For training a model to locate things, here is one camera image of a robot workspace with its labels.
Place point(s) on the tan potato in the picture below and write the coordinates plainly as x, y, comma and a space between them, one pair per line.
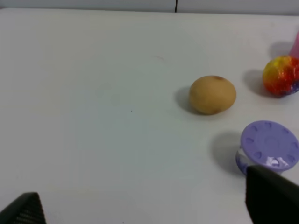
211, 95

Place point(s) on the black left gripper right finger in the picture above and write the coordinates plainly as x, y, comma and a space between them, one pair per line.
270, 198

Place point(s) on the purple lidded jar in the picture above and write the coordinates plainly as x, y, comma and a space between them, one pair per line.
268, 144

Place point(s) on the pink cup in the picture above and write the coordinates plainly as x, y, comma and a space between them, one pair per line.
294, 52

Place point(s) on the red yellow purple ball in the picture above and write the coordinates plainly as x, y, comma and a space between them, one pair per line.
281, 76

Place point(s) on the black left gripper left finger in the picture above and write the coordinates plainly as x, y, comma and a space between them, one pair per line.
26, 209

